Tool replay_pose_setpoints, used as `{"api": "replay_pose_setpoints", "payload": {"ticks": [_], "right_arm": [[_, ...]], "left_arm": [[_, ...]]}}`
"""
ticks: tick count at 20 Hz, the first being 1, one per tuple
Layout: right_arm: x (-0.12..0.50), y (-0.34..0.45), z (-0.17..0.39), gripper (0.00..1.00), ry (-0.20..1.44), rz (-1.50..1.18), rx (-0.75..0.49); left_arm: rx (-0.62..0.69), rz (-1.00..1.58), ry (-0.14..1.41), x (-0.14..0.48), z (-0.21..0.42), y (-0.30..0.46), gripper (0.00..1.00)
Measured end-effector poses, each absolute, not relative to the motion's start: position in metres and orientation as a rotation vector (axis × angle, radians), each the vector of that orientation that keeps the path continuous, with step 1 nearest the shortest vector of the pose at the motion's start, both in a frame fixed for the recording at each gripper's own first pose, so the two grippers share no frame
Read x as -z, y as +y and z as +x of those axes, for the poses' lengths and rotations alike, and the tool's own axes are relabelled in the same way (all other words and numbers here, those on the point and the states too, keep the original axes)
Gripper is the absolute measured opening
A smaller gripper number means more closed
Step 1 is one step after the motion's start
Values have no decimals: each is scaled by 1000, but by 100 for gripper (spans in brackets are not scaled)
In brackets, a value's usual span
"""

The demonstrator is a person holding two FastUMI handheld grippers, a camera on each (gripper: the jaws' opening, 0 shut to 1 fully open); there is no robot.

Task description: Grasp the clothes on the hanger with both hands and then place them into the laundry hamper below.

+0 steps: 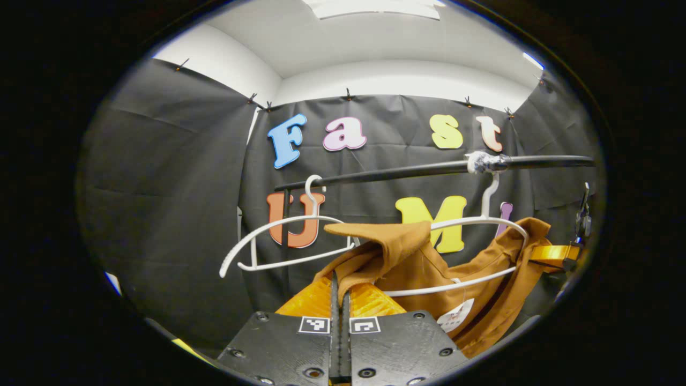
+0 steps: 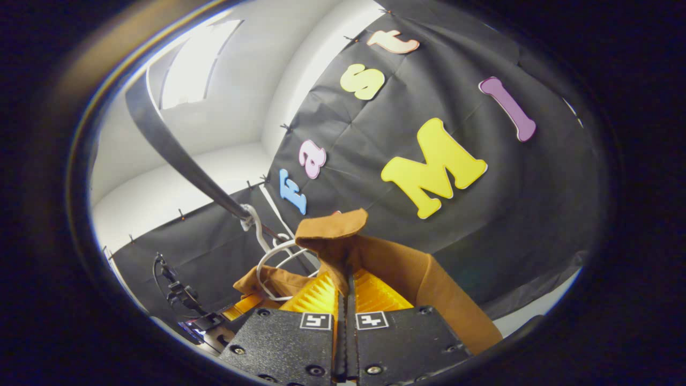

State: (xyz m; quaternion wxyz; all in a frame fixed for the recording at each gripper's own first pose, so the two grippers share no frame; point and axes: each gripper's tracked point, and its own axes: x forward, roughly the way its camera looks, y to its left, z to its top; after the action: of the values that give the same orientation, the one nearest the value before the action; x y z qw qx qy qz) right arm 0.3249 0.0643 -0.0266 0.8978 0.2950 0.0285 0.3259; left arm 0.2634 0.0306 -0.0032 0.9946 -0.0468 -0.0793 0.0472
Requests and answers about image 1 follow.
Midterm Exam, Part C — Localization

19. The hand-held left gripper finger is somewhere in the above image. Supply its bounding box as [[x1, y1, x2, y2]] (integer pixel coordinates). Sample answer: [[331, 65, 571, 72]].
[[340, 283, 470, 385], [217, 271, 341, 384]]

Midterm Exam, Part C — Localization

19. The brown shirt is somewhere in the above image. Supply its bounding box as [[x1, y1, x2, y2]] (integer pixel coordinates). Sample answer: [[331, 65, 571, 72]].
[[312, 217, 553, 359]]

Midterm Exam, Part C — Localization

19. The white hanger with taped hook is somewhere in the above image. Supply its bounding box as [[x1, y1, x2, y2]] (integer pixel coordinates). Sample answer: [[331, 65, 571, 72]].
[[383, 152, 530, 297]]

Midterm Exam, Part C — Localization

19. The white plastic hanger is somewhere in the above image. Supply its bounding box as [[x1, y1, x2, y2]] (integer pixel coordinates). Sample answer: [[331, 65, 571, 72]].
[[220, 175, 359, 278]]

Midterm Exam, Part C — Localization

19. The black clothes rack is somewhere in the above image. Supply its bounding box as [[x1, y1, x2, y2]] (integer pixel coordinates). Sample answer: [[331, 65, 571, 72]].
[[274, 154, 596, 247]]

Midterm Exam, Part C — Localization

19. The black backdrop cloth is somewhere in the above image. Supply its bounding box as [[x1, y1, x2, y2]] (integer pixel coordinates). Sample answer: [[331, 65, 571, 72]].
[[78, 58, 603, 357]]

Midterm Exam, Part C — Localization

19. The row of small cloth clips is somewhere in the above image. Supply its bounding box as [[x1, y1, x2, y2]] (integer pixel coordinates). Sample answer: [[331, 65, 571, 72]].
[[176, 58, 547, 120]]

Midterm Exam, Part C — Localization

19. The ceiling light panel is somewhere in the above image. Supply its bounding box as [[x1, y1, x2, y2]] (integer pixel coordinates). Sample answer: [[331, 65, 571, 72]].
[[303, 0, 445, 21]]

